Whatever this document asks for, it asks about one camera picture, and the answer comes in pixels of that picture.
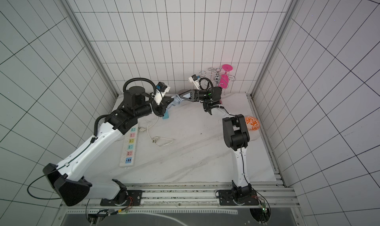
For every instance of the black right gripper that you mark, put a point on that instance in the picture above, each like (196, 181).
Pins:
(198, 95)

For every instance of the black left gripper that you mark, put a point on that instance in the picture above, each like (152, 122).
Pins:
(162, 108)

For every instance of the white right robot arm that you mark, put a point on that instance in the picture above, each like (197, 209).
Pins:
(236, 138)

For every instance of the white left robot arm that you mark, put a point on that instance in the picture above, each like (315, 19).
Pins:
(67, 177)

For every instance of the teal power strip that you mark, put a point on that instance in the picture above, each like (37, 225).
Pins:
(166, 115)

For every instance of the white multicolour power strip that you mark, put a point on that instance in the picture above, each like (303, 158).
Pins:
(128, 153)

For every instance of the chrome glass holder stand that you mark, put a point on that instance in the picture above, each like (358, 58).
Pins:
(214, 74)

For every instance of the pink plastic wine glass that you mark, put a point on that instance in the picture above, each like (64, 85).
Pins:
(224, 76)

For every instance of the orange patterned ceramic bowl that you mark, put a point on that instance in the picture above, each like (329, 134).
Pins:
(252, 123)

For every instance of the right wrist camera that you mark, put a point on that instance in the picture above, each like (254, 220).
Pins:
(195, 80)

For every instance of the aluminium mounting rail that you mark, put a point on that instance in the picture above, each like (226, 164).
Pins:
(207, 195)

